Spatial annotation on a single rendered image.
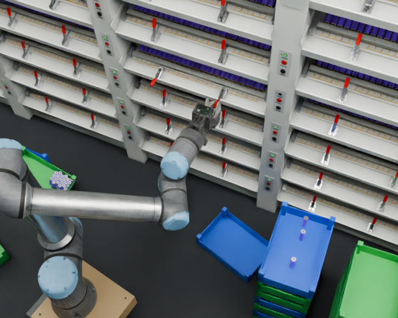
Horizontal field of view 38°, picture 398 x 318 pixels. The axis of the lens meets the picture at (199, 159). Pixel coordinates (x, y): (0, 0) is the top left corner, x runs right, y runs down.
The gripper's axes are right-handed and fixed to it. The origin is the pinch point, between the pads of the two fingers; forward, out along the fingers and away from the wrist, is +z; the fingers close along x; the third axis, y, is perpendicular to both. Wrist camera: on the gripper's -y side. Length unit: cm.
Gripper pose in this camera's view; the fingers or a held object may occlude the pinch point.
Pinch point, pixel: (215, 105)
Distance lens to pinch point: 214.3
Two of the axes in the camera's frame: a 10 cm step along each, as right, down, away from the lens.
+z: 4.2, -6.8, 6.0
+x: -9.1, -3.3, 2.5
